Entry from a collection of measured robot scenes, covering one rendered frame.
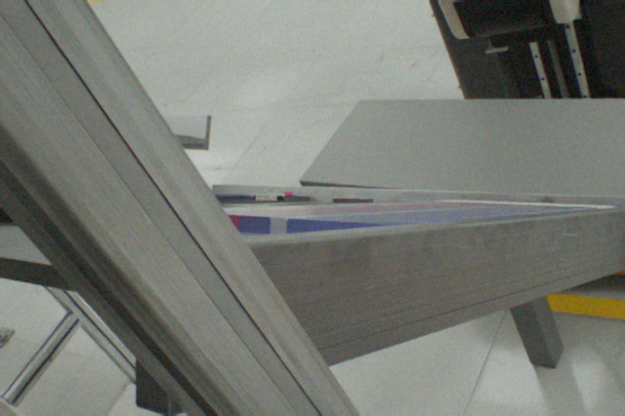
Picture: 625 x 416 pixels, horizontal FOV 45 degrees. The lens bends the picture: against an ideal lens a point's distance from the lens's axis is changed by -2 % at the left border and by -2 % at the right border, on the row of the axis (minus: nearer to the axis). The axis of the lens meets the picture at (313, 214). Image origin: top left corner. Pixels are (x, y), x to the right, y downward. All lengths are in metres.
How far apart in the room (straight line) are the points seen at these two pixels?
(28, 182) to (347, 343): 0.20
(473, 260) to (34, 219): 0.31
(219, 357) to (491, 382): 1.48
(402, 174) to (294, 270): 0.96
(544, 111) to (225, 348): 1.10
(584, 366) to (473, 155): 0.60
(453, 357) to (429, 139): 0.62
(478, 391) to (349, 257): 1.35
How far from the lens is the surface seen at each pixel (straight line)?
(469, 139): 1.30
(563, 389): 1.66
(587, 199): 0.92
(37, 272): 0.34
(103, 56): 0.21
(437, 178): 1.25
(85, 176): 0.20
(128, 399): 1.18
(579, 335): 1.73
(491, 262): 0.50
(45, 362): 1.98
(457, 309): 0.47
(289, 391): 0.27
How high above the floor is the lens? 1.35
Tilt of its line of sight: 36 degrees down
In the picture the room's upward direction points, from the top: 30 degrees counter-clockwise
